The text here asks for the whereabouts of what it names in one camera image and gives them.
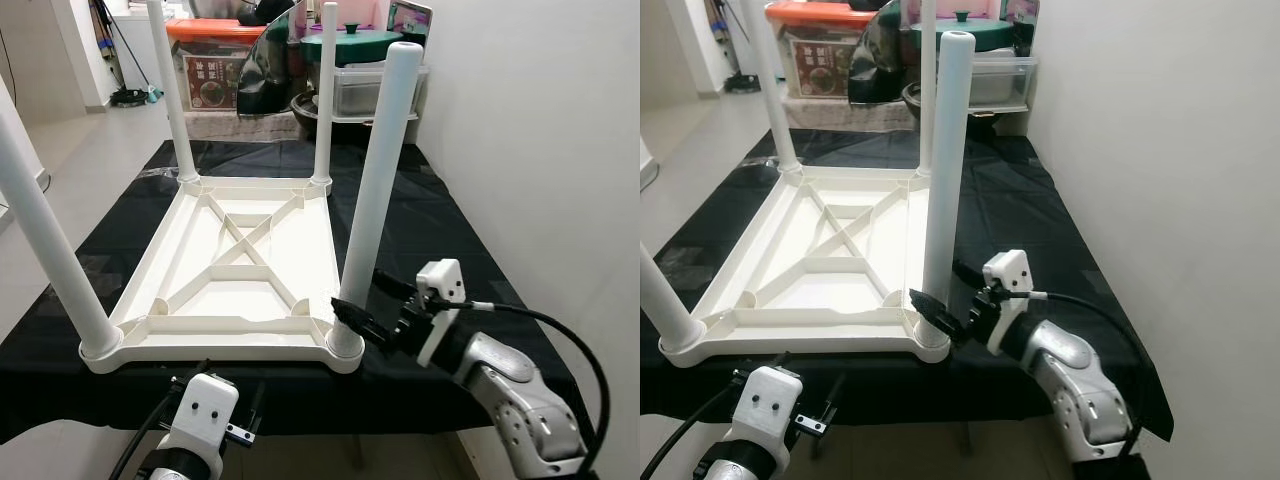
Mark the beige bench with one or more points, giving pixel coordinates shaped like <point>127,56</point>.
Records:
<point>840,115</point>
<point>230,125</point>

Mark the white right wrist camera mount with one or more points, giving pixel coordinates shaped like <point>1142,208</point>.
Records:
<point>440,280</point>
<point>1008,272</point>

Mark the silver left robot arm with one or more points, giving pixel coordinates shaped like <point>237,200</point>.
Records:
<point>745,468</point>
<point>175,468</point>

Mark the clear plastic container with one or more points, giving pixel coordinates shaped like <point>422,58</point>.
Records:
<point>1005,85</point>
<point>355,92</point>

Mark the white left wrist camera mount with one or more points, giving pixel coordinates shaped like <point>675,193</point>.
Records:
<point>205,405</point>
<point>768,400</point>

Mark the white appliance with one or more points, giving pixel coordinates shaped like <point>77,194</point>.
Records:
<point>135,50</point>

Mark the dark framed panel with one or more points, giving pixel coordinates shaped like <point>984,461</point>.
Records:
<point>410,18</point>
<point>1020,12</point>

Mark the white plastic table top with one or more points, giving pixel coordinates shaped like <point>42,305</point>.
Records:
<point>180,285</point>
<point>770,270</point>

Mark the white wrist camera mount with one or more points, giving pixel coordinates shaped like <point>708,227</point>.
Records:
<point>1008,272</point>
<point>440,280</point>
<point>768,400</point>
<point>205,405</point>

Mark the black tablecloth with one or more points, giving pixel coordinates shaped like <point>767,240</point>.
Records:
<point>1020,220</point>
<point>450,240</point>

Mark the green round pot lid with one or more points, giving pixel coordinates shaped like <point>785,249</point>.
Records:
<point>1000,38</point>
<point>360,50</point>

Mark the orange-lidded storage box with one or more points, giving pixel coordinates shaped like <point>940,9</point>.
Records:
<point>815,70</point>
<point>215,85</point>

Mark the dark curved glossy panel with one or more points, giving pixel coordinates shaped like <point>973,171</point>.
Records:
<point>875,65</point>
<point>265,80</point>

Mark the pink box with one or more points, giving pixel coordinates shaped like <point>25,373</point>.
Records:
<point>365,12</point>

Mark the black floor mop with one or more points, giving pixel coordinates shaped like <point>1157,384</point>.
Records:
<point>742,82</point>
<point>130,97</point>

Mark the black wok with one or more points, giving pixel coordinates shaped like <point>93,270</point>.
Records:
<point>912,100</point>
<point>305,110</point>

